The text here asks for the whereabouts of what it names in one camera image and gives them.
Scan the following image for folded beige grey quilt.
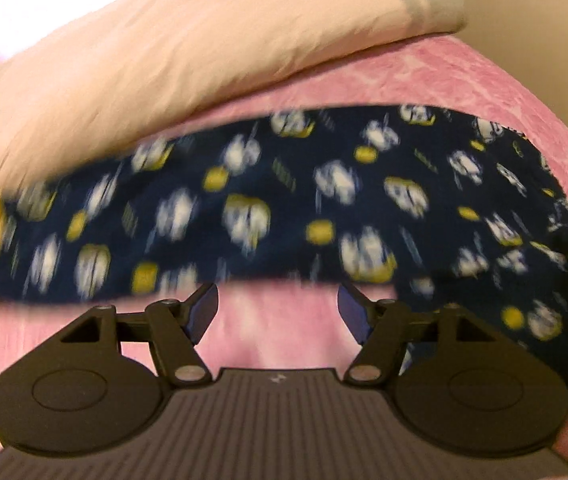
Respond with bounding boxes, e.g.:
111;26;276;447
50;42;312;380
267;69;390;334
0;0;466;194

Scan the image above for navy patterned fleece pajama pants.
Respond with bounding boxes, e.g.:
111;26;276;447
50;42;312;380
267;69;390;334
0;104;568;384

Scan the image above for pink floral bed blanket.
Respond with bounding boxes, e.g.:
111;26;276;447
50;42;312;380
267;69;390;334
0;31;568;461

